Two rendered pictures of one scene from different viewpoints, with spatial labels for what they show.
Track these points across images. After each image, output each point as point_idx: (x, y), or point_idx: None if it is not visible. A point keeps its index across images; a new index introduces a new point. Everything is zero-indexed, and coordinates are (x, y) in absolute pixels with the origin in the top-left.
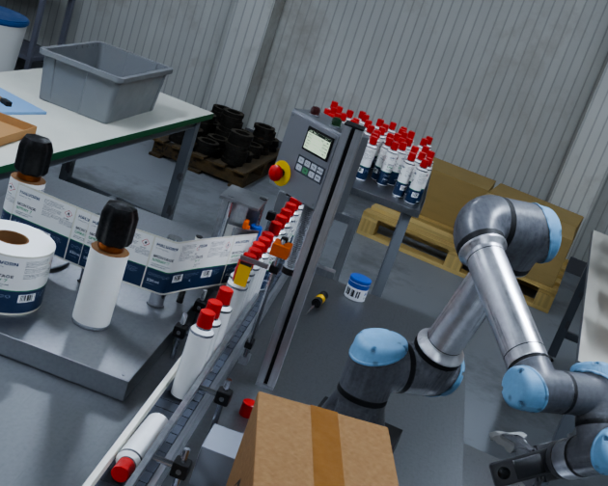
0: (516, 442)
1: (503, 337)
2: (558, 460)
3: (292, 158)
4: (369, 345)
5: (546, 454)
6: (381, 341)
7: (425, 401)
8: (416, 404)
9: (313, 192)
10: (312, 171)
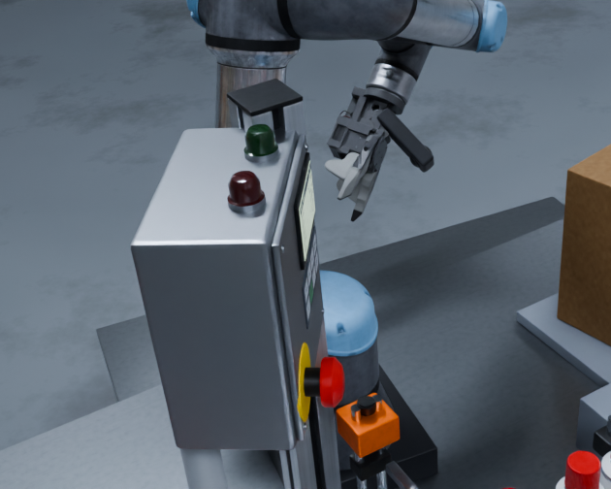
0: (372, 148)
1: (466, 17)
2: (411, 90)
3: (302, 318)
4: (368, 299)
5: (400, 106)
6: (339, 292)
7: (44, 487)
8: (73, 486)
9: (318, 295)
10: (313, 269)
